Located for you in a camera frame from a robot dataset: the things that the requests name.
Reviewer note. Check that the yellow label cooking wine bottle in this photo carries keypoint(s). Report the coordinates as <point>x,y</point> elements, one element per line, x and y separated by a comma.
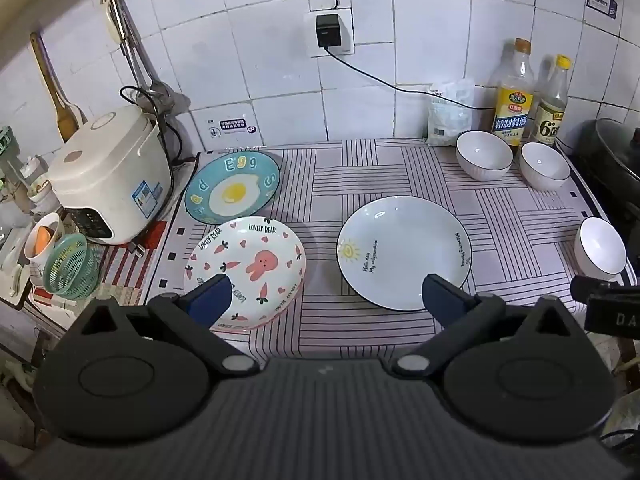
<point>511,110</point>

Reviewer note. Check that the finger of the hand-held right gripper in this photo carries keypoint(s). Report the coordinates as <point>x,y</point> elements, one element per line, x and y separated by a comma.
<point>582,287</point>

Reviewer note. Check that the white wall socket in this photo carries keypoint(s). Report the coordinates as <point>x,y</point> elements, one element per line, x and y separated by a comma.
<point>347,35</point>

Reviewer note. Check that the teal fried egg plate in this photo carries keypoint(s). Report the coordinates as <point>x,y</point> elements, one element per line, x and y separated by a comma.
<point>232,192</point>

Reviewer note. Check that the white rice cooker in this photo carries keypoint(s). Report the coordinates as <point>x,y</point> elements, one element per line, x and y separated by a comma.
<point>107,175</point>

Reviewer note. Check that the green plastic strainer basket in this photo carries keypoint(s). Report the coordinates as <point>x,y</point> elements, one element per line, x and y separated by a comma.
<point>70,267</point>

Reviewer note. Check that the white cup with orange piece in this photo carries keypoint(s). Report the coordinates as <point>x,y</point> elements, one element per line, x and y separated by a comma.
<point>42,240</point>

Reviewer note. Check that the white wall sticker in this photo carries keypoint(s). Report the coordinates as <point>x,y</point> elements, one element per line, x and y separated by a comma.
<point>231,127</point>

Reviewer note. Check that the wooden spatula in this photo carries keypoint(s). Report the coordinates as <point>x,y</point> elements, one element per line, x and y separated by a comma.
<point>64,115</point>

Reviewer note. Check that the pink rabbit print plate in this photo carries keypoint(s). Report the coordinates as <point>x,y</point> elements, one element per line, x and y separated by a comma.
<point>260,265</point>

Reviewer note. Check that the dark wok with lid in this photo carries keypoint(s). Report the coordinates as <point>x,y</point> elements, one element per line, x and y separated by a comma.
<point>612,155</point>

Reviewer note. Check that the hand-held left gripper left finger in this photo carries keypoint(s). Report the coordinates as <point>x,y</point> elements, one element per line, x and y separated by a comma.
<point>210,300</point>

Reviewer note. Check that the black power adapter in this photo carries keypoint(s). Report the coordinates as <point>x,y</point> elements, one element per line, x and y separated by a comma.
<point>328,31</point>

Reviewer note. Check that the striped tablecloth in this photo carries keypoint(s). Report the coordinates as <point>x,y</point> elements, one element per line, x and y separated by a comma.
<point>320,195</point>

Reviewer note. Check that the clear vinegar bottle yellow cap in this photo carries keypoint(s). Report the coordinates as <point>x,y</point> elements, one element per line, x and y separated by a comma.
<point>550,120</point>

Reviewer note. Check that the white sun print plate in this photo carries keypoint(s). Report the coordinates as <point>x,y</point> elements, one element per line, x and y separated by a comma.
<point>400,255</point>

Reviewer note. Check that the white bowl with dark rim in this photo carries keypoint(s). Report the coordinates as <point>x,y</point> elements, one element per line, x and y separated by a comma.
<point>600,247</point>
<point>482,155</point>
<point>544,162</point>

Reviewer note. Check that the blue bordered wall sticker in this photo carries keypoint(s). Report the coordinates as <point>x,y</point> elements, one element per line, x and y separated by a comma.
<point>601,2</point>

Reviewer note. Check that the hanging metal utensils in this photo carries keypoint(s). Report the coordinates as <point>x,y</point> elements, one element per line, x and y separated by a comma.
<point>131,55</point>

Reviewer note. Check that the white plastic salt bag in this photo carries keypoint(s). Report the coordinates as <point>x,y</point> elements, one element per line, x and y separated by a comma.
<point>450,115</point>

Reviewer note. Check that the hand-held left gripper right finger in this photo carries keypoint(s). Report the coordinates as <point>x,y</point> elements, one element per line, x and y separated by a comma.
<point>442,300</point>

